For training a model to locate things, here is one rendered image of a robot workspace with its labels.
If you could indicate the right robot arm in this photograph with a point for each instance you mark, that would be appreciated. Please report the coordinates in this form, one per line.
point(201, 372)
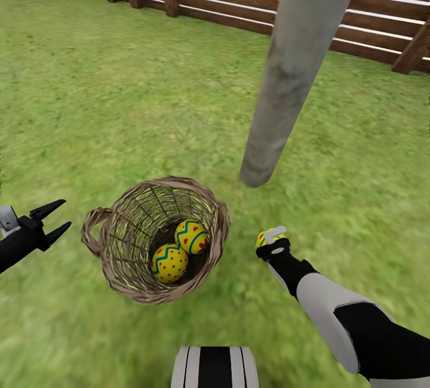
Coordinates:
point(363, 336)

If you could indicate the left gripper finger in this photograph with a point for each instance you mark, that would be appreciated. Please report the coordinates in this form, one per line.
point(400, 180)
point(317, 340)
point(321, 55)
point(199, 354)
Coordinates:
point(54, 235)
point(40, 213)

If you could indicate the wicker basket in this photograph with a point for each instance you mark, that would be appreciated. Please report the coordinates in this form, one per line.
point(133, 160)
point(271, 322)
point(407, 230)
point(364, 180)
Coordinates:
point(129, 285)

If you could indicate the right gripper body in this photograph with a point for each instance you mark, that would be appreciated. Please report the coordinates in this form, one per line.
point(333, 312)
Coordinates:
point(264, 250)

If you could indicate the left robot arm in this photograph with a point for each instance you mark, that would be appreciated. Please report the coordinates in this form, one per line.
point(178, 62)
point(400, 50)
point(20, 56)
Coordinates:
point(23, 235)

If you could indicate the robot trunk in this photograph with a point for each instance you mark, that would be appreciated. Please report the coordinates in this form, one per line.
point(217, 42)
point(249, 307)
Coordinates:
point(215, 367)

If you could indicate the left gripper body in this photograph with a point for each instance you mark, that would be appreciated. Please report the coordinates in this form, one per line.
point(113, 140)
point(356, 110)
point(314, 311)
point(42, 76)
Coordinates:
point(25, 240)

